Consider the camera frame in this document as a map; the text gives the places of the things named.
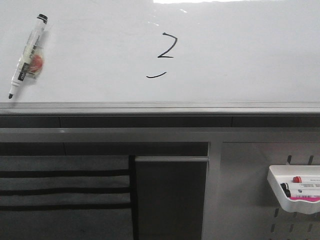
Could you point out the black and white whiteboard marker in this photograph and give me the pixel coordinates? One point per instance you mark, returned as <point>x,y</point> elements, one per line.
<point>28,54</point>

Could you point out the white whiteboard table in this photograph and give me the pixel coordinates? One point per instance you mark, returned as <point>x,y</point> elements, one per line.
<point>149,56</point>

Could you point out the white pegboard panel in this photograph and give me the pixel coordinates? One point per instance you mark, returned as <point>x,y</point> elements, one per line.
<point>248,208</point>

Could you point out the grey fabric hanging organiser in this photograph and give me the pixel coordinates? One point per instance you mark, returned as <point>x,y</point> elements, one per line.
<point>68,198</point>

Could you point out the black capped marker upper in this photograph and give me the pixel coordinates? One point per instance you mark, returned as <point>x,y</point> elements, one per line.
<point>300,186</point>

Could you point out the black capped marker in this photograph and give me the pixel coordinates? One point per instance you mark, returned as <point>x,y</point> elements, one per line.
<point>300,186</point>
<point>302,193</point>

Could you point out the black capped marker lower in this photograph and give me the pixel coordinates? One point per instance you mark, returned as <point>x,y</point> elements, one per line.
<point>302,193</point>

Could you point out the red capped marker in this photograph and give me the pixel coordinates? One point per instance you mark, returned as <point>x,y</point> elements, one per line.
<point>306,179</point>

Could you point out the white plastic marker tray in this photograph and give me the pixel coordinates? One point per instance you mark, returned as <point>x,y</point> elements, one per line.
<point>278,174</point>

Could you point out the pink marker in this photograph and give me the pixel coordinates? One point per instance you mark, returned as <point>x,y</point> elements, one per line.
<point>308,199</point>

